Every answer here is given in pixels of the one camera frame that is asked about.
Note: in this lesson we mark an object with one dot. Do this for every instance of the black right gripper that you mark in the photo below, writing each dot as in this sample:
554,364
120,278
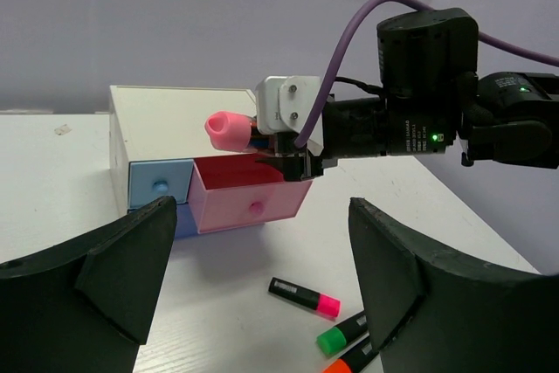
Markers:
373,128

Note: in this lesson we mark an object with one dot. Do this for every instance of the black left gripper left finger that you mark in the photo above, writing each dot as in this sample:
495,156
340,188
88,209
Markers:
87,304

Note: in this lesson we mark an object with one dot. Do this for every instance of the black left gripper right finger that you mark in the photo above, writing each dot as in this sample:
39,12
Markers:
431,308

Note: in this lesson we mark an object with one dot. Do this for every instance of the pink drawer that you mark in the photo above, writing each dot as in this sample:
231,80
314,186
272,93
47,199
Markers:
232,191

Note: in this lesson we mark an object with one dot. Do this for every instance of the light blue drawer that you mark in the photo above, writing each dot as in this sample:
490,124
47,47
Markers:
149,180

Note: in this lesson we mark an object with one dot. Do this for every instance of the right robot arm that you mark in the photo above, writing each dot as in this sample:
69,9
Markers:
430,97

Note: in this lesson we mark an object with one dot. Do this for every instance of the orange highlighter marker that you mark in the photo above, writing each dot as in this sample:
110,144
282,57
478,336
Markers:
354,360

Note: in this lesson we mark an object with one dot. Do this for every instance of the pink highlighter marker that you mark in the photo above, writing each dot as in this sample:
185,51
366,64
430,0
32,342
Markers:
319,303

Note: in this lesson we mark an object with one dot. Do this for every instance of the green highlighter marker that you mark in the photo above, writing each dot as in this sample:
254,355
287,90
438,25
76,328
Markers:
342,334

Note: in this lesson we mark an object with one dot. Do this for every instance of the purple-blue drawer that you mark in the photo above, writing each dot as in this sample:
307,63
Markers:
183,222

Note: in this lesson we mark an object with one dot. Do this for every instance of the cream drawer cabinet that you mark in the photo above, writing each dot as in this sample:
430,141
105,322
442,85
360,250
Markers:
149,123

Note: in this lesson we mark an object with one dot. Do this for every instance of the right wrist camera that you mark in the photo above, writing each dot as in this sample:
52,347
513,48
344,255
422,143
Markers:
283,103

